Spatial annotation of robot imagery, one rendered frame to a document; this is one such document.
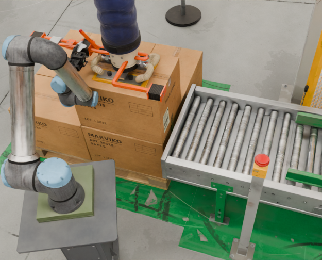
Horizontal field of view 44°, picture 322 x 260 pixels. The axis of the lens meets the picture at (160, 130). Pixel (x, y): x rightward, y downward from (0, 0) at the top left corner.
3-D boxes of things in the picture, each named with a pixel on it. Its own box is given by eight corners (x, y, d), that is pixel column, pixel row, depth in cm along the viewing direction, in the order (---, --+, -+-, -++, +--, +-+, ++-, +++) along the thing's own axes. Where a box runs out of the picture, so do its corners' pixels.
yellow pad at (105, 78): (150, 79, 241) (149, 73, 237) (143, 91, 235) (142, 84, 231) (99, 69, 250) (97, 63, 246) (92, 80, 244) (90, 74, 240)
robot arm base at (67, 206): (85, 210, 203) (81, 200, 195) (48, 216, 202) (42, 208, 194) (84, 178, 215) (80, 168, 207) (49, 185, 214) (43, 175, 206)
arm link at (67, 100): (77, 109, 236) (71, 94, 226) (58, 107, 238) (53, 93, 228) (82, 98, 242) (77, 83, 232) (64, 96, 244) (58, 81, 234)
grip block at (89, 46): (97, 47, 249) (95, 39, 244) (90, 57, 243) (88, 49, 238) (84, 45, 251) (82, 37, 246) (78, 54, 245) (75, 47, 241)
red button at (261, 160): (270, 159, 191) (271, 155, 188) (267, 171, 187) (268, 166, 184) (255, 156, 193) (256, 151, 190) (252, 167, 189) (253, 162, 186)
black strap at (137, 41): (146, 31, 235) (146, 26, 231) (132, 56, 221) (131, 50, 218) (111, 26, 240) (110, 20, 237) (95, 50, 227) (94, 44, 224)
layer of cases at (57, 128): (202, 87, 349) (202, 50, 318) (166, 179, 290) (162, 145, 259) (80, 64, 380) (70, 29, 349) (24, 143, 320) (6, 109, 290)
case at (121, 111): (181, 101, 283) (179, 57, 252) (162, 144, 259) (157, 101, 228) (104, 85, 298) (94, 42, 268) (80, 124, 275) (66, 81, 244)
